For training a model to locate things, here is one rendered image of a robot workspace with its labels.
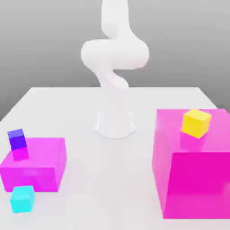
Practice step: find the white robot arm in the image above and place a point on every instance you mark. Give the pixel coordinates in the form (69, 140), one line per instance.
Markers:
(115, 53)

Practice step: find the small yellow cube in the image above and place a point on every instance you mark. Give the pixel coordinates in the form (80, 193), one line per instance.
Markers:
(195, 124)

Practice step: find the small blue cube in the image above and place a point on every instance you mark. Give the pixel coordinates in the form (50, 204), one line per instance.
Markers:
(17, 140)

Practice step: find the small cyan cube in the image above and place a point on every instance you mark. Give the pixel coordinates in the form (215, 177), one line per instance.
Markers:
(22, 199)

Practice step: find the large magenta box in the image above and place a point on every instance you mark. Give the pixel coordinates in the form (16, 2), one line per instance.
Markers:
(41, 161)

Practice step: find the large pink box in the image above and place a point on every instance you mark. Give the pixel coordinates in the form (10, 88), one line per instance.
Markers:
(197, 179)

